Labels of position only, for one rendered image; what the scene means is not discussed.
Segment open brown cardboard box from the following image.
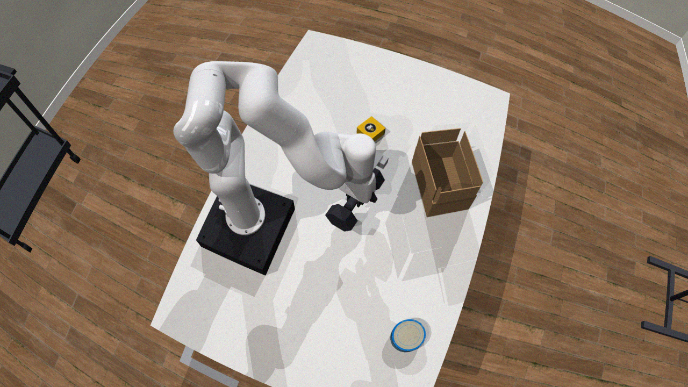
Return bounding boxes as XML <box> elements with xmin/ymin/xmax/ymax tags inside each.
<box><xmin>412</xmin><ymin>129</ymin><xmax>483</xmax><ymax>217</ymax></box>

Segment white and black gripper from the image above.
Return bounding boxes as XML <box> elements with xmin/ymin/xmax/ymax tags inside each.
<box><xmin>339</xmin><ymin>173</ymin><xmax>377</xmax><ymax>207</ymax></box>

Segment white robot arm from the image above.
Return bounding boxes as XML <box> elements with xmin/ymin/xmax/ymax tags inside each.
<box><xmin>174</xmin><ymin>61</ymin><xmax>389</xmax><ymax>235</ymax></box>

